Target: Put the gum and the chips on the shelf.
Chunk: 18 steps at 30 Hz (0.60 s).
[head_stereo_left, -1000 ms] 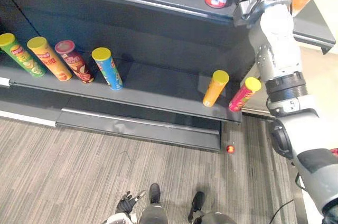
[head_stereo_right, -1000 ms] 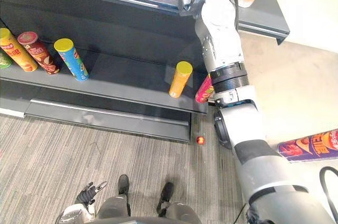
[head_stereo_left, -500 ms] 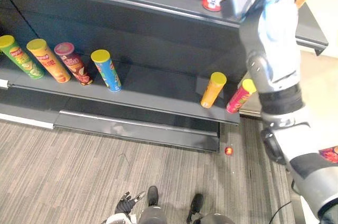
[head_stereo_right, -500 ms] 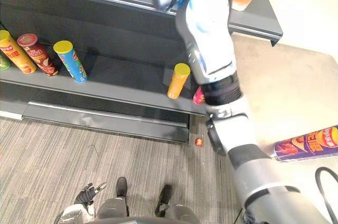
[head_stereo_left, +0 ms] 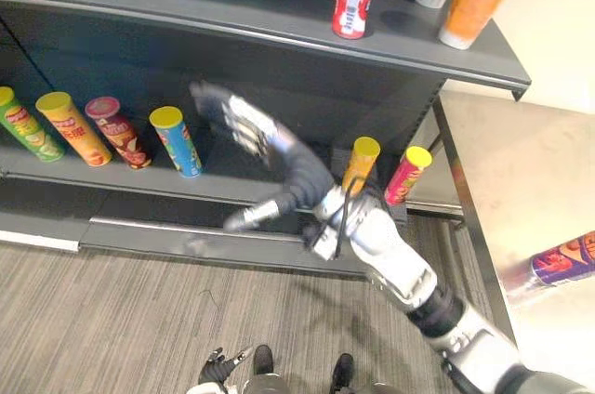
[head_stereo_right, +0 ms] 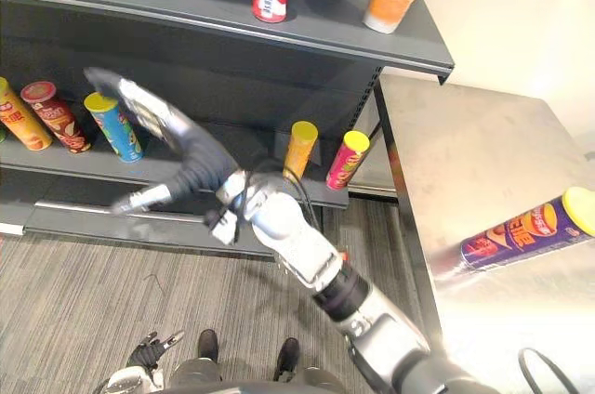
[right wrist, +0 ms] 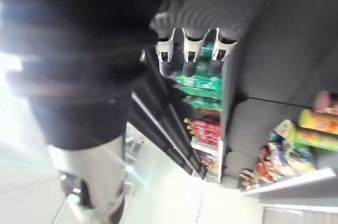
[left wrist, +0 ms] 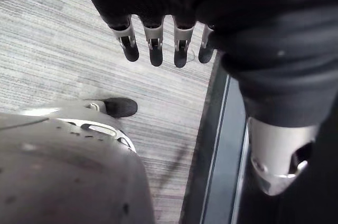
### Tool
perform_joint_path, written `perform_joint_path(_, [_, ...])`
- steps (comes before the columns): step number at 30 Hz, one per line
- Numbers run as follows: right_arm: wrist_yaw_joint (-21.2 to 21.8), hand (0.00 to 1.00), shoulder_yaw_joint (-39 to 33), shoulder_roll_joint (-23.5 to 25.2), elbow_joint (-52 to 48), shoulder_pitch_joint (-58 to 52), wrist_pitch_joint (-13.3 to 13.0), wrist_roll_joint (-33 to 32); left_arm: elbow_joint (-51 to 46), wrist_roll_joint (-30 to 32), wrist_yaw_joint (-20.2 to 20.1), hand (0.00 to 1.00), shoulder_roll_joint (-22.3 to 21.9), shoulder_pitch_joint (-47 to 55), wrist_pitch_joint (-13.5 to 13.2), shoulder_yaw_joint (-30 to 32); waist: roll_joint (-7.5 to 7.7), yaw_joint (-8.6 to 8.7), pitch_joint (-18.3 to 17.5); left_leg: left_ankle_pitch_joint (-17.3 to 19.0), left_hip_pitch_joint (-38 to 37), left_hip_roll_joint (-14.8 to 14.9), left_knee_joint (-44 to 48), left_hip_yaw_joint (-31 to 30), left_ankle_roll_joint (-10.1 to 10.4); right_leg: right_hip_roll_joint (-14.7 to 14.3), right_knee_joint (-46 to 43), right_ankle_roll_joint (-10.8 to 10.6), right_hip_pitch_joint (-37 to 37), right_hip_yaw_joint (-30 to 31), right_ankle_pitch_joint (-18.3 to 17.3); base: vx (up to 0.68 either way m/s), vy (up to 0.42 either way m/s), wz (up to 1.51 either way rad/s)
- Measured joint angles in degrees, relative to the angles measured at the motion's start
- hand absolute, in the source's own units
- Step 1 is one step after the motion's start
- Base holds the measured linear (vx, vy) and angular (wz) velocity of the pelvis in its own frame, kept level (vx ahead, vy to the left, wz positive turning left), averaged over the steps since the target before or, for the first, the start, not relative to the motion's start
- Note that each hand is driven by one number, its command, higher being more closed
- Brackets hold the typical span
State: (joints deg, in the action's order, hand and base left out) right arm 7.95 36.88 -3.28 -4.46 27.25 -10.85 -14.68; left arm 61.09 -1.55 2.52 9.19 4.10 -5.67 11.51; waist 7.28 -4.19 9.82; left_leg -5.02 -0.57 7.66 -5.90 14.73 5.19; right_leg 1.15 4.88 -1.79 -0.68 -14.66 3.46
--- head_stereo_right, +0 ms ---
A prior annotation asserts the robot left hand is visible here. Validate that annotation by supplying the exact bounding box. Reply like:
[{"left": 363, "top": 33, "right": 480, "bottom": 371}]
[{"left": 126, "top": 329, "right": 186, "bottom": 371}]

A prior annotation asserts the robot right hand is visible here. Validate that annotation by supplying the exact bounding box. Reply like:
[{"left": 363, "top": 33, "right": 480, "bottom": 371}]
[{"left": 83, "top": 67, "right": 241, "bottom": 217}]

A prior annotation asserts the blue chips can yellow lid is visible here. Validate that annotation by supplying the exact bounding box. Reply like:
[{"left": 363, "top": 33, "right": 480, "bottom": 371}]
[{"left": 83, "top": 91, "right": 146, "bottom": 164}]

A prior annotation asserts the orange chips can yellow lid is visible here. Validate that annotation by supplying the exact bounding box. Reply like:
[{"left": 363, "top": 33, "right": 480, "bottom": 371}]
[{"left": 282, "top": 120, "right": 320, "bottom": 181}]

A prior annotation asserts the pink chips can yellow lid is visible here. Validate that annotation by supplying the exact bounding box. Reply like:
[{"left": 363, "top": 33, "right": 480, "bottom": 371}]
[{"left": 325, "top": 130, "right": 372, "bottom": 192}]

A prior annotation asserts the dark red chips can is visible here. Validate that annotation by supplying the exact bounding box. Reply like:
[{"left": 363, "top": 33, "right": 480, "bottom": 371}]
[{"left": 20, "top": 81, "right": 93, "bottom": 154}]

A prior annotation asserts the purple chips can yellow lid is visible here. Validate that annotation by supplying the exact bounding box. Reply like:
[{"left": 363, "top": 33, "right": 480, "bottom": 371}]
[{"left": 459, "top": 186, "right": 595, "bottom": 273}]

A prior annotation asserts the robot left leg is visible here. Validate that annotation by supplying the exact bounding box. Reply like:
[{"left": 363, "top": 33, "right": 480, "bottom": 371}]
[{"left": 167, "top": 328, "right": 223, "bottom": 388}]

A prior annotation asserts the robot leg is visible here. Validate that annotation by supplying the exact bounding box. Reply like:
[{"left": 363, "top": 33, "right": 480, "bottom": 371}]
[
  {"left": 167, "top": 328, "right": 223, "bottom": 388},
  {"left": 271, "top": 336, "right": 346, "bottom": 393}
]

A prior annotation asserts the robot right leg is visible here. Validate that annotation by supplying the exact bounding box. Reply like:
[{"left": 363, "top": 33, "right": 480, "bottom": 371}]
[{"left": 271, "top": 336, "right": 346, "bottom": 393}]

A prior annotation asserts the stainless steel table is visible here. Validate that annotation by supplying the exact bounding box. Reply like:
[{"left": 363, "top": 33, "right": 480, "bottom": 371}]
[{"left": 374, "top": 72, "right": 595, "bottom": 394}]

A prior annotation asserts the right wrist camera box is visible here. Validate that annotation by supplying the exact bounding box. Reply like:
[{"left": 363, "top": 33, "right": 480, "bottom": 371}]
[{"left": 205, "top": 207, "right": 244, "bottom": 246}]

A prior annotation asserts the black cable loop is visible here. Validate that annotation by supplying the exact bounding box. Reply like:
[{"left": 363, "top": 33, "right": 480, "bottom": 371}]
[{"left": 517, "top": 347, "right": 581, "bottom": 394}]

